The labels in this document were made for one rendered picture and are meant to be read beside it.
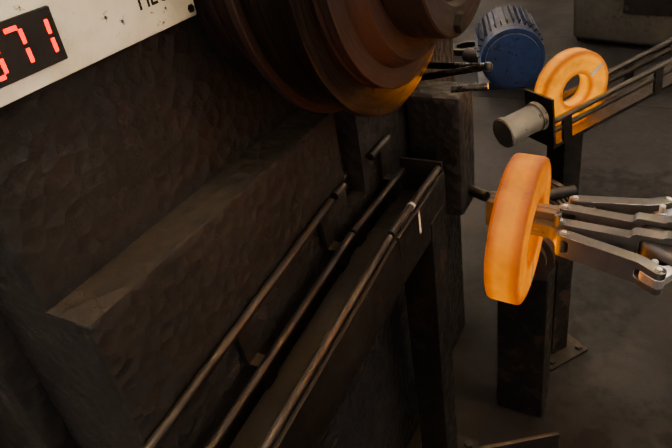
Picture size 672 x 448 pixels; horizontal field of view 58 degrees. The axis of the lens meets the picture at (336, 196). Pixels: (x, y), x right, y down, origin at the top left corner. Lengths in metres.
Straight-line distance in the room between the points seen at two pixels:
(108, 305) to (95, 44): 0.23
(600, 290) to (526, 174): 1.29
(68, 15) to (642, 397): 1.42
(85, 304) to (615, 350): 1.37
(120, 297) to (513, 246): 0.36
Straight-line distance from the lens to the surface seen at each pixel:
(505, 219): 0.58
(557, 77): 1.24
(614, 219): 0.64
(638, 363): 1.69
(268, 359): 0.75
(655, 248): 0.61
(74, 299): 0.61
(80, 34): 0.57
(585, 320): 1.77
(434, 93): 1.05
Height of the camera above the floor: 1.21
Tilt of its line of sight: 31 degrees down
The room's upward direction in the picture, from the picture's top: 9 degrees counter-clockwise
